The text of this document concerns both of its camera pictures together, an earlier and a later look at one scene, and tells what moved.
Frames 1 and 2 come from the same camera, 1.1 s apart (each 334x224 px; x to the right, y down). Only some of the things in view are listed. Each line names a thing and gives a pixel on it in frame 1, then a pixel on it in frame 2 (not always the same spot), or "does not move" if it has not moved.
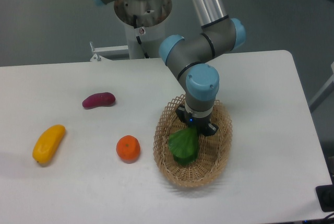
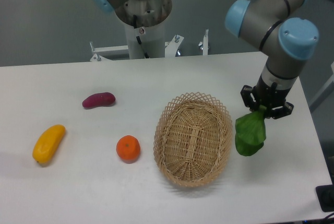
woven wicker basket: [213, 149] does not move
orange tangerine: [128, 148] does not move
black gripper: [200, 123] to [272, 98]
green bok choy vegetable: [183, 145] to [250, 131]
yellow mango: [48, 143] does not move
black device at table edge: [325, 194] does not move
